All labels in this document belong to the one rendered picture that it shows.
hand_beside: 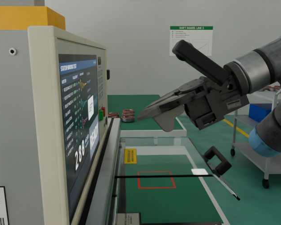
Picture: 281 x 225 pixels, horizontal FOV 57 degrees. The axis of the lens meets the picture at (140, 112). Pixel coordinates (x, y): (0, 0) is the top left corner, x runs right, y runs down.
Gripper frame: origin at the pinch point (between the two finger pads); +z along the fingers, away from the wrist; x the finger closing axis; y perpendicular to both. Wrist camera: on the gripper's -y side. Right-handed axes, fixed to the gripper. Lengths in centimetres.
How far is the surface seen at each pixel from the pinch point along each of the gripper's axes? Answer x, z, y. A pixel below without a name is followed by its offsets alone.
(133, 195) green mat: 44, 20, 39
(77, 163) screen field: -22.3, 7.8, -2.8
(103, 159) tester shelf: -6.2, 9.5, 3.2
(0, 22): 327, 137, -127
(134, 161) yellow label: 4.1, 6.6, 10.2
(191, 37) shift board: 511, -134, 11
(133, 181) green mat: 56, 20, 39
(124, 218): 4.3, 15.0, 22.2
